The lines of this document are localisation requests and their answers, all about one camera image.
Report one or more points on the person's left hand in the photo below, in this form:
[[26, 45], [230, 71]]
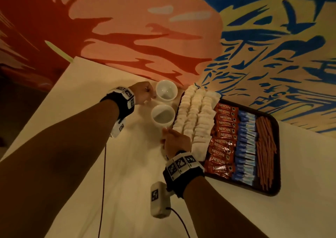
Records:
[[141, 92]]

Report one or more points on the person's right hand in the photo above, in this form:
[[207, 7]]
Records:
[[176, 142]]

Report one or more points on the small white cup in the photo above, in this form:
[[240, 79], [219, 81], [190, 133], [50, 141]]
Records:
[[166, 91], [163, 115]]

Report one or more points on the row of tea bags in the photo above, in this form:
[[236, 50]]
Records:
[[195, 119]]

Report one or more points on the row of red Nescafe sachets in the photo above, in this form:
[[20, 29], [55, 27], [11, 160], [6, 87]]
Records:
[[223, 140]]

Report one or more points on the blue sugar sachets group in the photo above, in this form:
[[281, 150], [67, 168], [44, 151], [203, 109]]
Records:
[[246, 148]]

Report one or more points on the bundle of red stir sticks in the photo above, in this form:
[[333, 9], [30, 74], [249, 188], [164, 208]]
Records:
[[265, 151]]

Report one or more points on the dark brown tray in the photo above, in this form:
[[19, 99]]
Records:
[[275, 156]]

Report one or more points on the person's right forearm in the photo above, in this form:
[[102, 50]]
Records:
[[220, 209]]

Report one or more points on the person's left forearm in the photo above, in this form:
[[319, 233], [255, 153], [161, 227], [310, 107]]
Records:
[[52, 161]]

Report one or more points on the black left wristband with markers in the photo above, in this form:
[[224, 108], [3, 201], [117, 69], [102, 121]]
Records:
[[120, 103]]

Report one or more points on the black wristband with markers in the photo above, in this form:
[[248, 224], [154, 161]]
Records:
[[182, 172], [120, 103]]

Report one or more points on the black right wristband with markers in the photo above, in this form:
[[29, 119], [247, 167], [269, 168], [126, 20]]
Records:
[[182, 172]]

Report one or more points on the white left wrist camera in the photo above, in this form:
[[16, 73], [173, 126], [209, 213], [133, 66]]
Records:
[[117, 127]]

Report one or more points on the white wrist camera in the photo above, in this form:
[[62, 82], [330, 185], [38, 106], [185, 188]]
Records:
[[117, 127], [159, 198]]

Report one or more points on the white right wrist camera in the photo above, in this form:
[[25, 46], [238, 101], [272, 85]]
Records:
[[159, 198]]

